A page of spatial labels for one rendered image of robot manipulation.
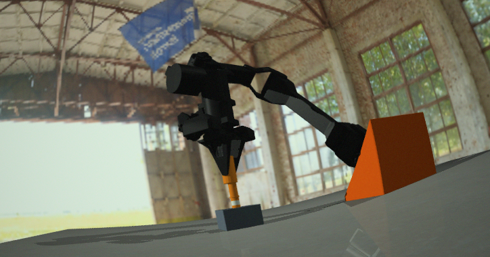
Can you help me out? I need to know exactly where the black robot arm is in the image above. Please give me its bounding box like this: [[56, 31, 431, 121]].
[[165, 52, 367, 168]]

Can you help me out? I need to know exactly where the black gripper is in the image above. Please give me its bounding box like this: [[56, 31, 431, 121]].
[[182, 92, 255, 176]]

